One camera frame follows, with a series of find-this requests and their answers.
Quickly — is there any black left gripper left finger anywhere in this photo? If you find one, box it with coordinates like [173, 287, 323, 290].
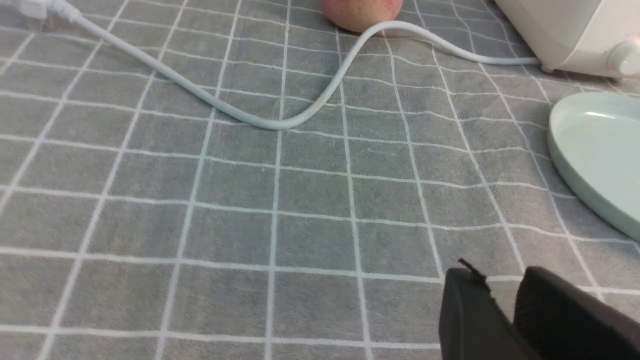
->
[438, 259, 541, 360]

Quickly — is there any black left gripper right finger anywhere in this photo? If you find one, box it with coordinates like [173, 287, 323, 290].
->
[513, 266, 640, 360]

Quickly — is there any light green plate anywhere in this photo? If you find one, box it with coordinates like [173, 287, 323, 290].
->
[547, 92, 640, 240]

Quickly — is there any white toaster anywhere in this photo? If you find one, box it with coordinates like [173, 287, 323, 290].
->
[496, 0, 640, 80]

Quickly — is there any pink peach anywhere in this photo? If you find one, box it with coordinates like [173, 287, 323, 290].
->
[319, 0, 403, 34]

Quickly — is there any white power cable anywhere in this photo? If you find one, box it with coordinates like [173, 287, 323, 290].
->
[46, 0, 542, 131]

